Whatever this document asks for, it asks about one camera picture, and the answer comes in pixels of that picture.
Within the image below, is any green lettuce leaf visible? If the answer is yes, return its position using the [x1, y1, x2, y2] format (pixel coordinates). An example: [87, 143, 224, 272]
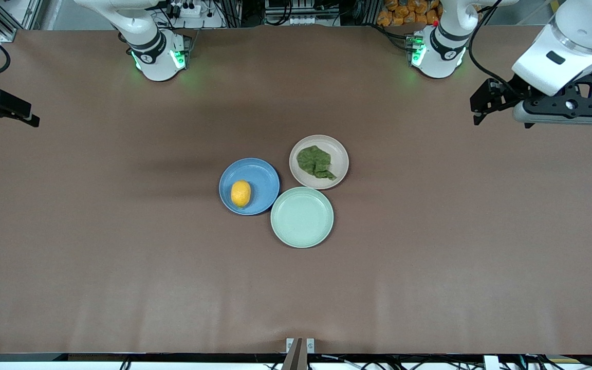
[297, 145, 337, 181]

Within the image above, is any yellow lemon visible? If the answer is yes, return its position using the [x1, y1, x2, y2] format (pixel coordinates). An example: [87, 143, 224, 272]
[231, 180, 252, 208]

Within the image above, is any bag of orange items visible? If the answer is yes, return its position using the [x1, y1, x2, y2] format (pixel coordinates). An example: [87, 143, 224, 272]
[377, 0, 440, 27]

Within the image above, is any pink plate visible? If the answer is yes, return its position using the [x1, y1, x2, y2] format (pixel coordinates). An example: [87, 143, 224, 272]
[289, 134, 350, 190]

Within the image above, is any white power strip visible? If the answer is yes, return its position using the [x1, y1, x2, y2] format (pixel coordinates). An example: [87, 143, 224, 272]
[165, 0, 207, 17]

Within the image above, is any white electronics box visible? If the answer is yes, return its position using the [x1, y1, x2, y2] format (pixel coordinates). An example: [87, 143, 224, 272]
[265, 0, 322, 25]

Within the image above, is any light green plate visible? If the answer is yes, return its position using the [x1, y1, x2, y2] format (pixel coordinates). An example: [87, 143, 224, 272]
[270, 186, 335, 249]

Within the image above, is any blue plate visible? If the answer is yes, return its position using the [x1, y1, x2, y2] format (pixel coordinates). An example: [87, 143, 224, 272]
[219, 157, 281, 216]

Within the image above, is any brown table cover sheet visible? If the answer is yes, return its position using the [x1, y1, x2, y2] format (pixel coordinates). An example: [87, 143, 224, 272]
[0, 26, 592, 355]

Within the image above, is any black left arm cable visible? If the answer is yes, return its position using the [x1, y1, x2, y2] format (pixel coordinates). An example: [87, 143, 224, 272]
[468, 0, 520, 89]

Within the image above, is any aluminium frame profile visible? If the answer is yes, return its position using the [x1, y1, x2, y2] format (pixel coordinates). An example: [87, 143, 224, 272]
[0, 0, 45, 42]

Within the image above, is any metal table edge bracket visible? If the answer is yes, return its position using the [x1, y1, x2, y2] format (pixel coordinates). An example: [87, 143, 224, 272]
[286, 337, 316, 370]

